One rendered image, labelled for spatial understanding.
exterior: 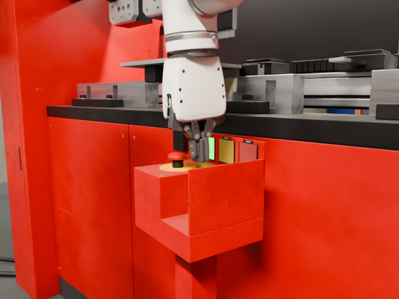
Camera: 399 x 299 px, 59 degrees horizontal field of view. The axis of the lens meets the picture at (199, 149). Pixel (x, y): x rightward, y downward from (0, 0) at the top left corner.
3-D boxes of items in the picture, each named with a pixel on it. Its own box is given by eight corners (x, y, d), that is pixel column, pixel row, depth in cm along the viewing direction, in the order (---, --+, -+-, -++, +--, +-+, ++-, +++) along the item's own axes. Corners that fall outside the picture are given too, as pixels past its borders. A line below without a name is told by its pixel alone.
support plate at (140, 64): (120, 66, 88) (120, 62, 88) (193, 72, 107) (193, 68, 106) (168, 61, 76) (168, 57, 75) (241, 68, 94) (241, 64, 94)
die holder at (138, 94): (78, 105, 156) (76, 83, 154) (90, 105, 160) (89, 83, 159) (148, 108, 122) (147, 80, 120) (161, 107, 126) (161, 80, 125)
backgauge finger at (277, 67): (210, 73, 107) (211, 56, 106) (259, 76, 126) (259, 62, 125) (242, 72, 99) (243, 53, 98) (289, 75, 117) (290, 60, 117)
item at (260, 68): (201, 78, 105) (201, 67, 105) (208, 78, 107) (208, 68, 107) (257, 75, 91) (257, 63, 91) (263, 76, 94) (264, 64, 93)
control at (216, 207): (135, 225, 71) (132, 136, 68) (199, 210, 80) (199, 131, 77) (189, 264, 55) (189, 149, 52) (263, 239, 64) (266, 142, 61)
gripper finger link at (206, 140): (207, 118, 61) (209, 156, 63) (192, 121, 59) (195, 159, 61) (218, 120, 59) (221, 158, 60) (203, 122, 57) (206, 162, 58)
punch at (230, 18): (205, 40, 103) (205, 6, 102) (209, 40, 104) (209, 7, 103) (232, 36, 96) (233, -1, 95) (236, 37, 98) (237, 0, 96)
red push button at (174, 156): (164, 169, 69) (163, 152, 69) (181, 167, 72) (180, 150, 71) (174, 173, 66) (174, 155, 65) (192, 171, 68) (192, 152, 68)
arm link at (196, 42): (199, 38, 61) (200, 56, 62) (155, 38, 56) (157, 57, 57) (230, 31, 55) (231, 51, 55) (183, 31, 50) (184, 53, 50)
